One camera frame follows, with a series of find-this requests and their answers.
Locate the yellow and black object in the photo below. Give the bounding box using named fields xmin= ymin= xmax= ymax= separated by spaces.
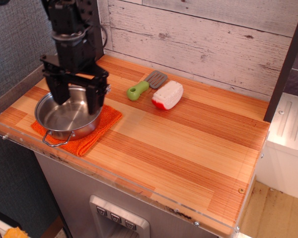
xmin=0 ymin=227 xmax=29 ymax=238

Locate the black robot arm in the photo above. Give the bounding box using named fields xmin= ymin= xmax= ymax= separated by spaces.
xmin=40 ymin=0 xmax=109 ymax=115

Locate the white toy sink unit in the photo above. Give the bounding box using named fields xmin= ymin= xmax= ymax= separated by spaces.
xmin=255 ymin=93 xmax=298 ymax=198

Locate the stainless steel pot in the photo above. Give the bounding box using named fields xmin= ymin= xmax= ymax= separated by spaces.
xmin=34 ymin=86 xmax=102 ymax=147

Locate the dark left support post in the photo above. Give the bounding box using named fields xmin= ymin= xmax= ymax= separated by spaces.
xmin=90 ymin=0 xmax=104 ymax=61

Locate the dark support post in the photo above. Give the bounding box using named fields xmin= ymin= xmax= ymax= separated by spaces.
xmin=90 ymin=0 xmax=104 ymax=61
xmin=264 ymin=24 xmax=298 ymax=122

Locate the green handled grey spatula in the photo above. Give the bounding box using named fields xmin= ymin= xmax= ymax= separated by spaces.
xmin=127 ymin=70 xmax=168 ymax=101

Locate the silver dispenser panel with buttons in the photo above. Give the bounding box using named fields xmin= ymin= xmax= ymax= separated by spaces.
xmin=89 ymin=195 xmax=150 ymax=238

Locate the grey toy fridge cabinet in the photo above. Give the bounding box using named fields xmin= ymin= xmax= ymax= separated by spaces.
xmin=35 ymin=153 xmax=214 ymax=238

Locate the orange knitted cloth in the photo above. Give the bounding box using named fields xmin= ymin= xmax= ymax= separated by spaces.
xmin=31 ymin=104 xmax=123 ymax=157

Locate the dark right support post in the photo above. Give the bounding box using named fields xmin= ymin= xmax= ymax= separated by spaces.
xmin=264 ymin=24 xmax=298 ymax=122

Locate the clear acrylic table guard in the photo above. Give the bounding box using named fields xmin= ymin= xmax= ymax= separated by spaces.
xmin=0 ymin=37 xmax=270 ymax=236

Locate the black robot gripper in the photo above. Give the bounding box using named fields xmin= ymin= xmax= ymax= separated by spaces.
xmin=40 ymin=34 xmax=110 ymax=115

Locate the white and red toy cheese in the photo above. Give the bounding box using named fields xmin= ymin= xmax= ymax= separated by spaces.
xmin=151 ymin=80 xmax=184 ymax=110

